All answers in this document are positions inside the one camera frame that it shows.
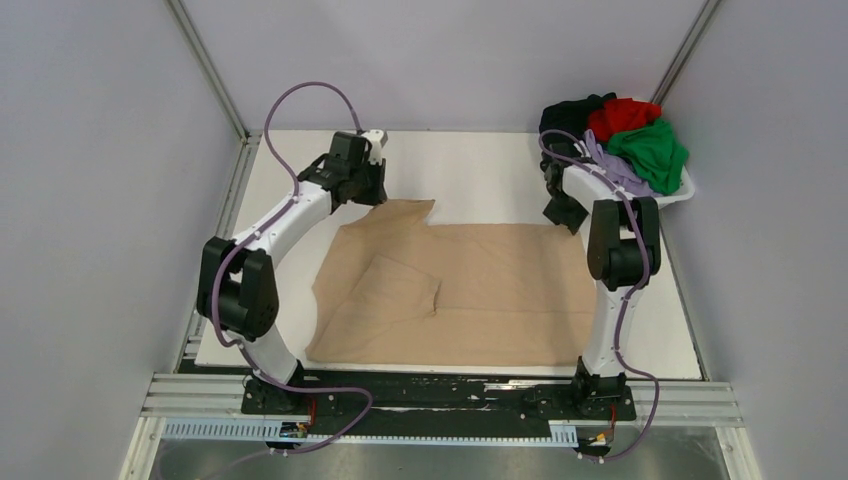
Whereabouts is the beige t-shirt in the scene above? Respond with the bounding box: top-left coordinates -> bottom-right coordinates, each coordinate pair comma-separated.
306,200 -> 596,367

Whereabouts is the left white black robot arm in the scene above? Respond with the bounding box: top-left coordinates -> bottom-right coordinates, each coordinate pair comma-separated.
196,129 -> 388,413

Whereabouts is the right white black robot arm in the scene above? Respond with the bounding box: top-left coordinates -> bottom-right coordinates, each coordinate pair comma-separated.
534,149 -> 662,421

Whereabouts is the lilac t-shirt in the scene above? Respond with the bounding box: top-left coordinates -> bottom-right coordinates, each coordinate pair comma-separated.
583,129 -> 661,197

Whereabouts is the black t-shirt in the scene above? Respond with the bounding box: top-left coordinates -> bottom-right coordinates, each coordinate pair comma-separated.
538,92 -> 618,146

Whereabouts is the red t-shirt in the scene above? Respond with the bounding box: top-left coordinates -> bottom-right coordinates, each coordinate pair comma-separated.
587,98 -> 663,142

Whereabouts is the green t-shirt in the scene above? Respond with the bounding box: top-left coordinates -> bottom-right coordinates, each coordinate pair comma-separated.
607,117 -> 690,196

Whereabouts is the white plastic basket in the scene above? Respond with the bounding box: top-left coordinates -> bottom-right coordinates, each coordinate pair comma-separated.
652,165 -> 697,213

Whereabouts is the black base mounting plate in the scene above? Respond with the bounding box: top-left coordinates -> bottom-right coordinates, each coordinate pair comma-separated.
235,367 -> 637,439

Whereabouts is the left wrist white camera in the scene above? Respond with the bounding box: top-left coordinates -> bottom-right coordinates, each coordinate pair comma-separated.
360,129 -> 388,165

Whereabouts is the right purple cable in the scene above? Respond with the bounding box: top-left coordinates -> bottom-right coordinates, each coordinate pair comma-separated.
538,129 -> 662,464

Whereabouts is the purple cable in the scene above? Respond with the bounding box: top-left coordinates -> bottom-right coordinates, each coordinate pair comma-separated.
538,129 -> 662,464
158,81 -> 376,480

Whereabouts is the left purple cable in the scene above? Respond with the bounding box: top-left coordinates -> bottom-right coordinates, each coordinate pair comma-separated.
158,81 -> 376,480

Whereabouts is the white slotted cable duct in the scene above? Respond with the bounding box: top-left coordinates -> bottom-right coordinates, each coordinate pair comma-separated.
162,418 -> 579,448

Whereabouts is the aluminium frame rail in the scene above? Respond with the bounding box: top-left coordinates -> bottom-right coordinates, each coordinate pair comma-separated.
120,369 -> 761,479

